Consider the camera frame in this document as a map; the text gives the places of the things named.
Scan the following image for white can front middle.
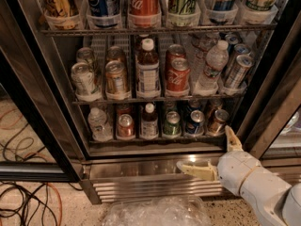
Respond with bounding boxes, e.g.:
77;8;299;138
71;62;102;102

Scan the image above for black cables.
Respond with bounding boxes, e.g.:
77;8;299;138
0;122;84;226

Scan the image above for gold can front bottom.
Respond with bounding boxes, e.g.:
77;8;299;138
207;109;230;136

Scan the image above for silver redbull can rear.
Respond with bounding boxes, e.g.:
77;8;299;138
225;33;242;53

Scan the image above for white can rear middle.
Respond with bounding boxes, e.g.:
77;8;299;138
76;47;95;68

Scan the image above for gold can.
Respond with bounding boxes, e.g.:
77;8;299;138
207;109;230;136
205;98;223;119

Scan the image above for brown tea bottle bottom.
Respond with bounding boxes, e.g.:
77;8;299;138
140;103;159;139

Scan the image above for orange can front middle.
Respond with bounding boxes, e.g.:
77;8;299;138
105;60;129;100

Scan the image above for right fridge sliding door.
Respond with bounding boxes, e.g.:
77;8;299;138
231;0;301;170

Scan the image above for red can front bottom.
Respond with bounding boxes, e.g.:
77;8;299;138
118;114;135;139

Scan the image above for brown tea bottle middle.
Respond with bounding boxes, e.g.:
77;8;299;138
136;39;160;98

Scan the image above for redbull can top shelf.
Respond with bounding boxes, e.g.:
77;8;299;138
205;0;236;24

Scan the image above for silver redbull can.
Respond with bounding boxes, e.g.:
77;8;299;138
224;55;253;89
227;43;251;67
225;33;242;53

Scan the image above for green can front bottom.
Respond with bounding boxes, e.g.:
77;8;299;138
163;111;181;137

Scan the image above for red coke can front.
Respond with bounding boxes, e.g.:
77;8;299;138
166;57;190;96

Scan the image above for green can top shelf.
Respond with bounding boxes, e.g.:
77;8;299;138
168;0;197;26

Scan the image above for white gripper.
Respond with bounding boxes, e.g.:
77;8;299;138
176;125;261;196

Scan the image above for clear water bottle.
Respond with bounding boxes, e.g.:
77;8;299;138
198;40;229;89
87;107;113;142

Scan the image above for blue pepsi can top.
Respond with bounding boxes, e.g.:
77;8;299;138
87;0;120;28

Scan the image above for blue pepsi can front bottom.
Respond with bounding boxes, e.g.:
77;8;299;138
185;110;205;136

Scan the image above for orange can rear middle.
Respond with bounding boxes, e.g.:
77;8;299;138
106;46;126;64

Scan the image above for red coke can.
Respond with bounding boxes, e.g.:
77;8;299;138
166;44;186;63
130;0;159;27
166;57;190;96

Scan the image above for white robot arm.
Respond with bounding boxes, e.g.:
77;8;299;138
177;126;301;226

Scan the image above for clear water bottle middle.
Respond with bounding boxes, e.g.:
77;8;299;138
198;40;229;89

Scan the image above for left fridge glass door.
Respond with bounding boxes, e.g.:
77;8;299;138
0;0;87;182

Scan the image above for clear plastic bag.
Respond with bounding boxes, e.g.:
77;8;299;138
102;196;212;226

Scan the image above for orange cable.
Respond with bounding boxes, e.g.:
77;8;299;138
0;106;63;226

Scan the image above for blue pepsi can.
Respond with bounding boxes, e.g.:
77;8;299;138
87;0;120;28
185;100;201;115
185;110;205;136

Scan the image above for brown tea bottle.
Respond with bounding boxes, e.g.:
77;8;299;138
136;39;160;98
140;103;159;139

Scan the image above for gold can rear bottom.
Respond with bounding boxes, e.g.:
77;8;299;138
205;98;223;119

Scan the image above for yellow can top shelf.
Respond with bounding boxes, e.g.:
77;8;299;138
44;0;79;30

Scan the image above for steel fridge base grille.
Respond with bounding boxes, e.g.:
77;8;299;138
79;155;301;205

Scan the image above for clear water bottle bottom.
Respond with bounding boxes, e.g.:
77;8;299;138
87;107;113;142

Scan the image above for silver redbull can front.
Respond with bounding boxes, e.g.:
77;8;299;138
224;55;253;89

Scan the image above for orange can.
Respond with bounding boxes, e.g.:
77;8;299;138
105;60;129;100
106;46;126;64

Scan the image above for red coke can top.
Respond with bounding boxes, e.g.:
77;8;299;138
130;0;159;27

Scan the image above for red coke can rear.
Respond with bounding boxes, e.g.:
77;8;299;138
166;44;186;63

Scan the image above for blue pepsi can rear bottom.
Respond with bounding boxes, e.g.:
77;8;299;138
185;100;201;115

